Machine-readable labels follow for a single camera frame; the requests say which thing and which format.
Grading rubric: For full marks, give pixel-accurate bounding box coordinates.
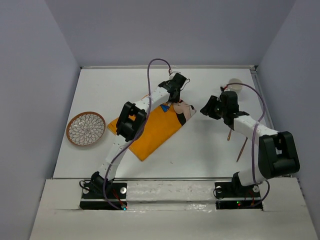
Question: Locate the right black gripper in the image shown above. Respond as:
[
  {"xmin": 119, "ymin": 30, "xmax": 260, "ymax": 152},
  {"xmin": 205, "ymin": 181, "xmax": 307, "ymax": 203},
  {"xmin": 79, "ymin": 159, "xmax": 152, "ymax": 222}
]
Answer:
[{"xmin": 199, "ymin": 95, "xmax": 227, "ymax": 120}]

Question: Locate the yellow cartoon cloth napkin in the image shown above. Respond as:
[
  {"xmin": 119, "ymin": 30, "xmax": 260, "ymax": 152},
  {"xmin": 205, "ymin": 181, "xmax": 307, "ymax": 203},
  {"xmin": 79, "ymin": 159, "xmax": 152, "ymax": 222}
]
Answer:
[{"xmin": 107, "ymin": 93, "xmax": 198, "ymax": 162}]

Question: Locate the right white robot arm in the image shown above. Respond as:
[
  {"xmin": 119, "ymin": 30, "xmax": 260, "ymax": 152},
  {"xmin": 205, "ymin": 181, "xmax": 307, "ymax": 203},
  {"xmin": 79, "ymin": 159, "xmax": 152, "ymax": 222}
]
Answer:
[{"xmin": 200, "ymin": 91, "xmax": 300, "ymax": 196}]

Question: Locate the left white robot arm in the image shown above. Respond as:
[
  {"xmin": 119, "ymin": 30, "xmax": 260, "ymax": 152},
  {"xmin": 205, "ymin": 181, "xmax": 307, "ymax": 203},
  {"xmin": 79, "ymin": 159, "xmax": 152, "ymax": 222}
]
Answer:
[{"xmin": 90, "ymin": 72, "xmax": 187, "ymax": 198}]

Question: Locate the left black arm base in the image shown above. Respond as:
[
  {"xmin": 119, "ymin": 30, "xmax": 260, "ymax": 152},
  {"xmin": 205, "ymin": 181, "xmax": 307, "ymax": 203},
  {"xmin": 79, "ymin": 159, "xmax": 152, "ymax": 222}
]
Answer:
[{"xmin": 79, "ymin": 174, "xmax": 128, "ymax": 211}]

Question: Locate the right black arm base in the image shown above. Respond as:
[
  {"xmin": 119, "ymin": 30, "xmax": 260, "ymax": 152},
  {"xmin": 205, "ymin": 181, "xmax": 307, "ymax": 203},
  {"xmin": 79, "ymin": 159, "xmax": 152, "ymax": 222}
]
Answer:
[{"xmin": 212, "ymin": 181, "xmax": 263, "ymax": 210}]

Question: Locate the white ceramic mug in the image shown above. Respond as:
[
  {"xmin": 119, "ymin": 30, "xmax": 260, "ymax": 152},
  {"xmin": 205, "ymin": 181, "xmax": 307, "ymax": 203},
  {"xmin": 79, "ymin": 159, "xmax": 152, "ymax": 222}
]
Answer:
[{"xmin": 220, "ymin": 78, "xmax": 243, "ymax": 94}]

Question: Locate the copper fork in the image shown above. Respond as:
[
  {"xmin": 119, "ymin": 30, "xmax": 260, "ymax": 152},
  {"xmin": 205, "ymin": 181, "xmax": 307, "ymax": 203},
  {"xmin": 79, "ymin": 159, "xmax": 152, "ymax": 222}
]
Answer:
[{"xmin": 227, "ymin": 129, "xmax": 233, "ymax": 141}]

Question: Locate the floral patterned plate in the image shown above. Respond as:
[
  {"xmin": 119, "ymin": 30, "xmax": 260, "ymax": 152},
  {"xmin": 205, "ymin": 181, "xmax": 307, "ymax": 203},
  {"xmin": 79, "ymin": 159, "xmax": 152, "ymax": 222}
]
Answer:
[{"xmin": 65, "ymin": 111, "xmax": 106, "ymax": 147}]

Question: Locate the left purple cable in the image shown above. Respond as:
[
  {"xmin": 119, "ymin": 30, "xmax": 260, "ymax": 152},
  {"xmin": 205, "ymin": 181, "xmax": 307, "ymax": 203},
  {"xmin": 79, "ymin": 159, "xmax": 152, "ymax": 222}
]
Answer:
[{"xmin": 102, "ymin": 58, "xmax": 173, "ymax": 210}]

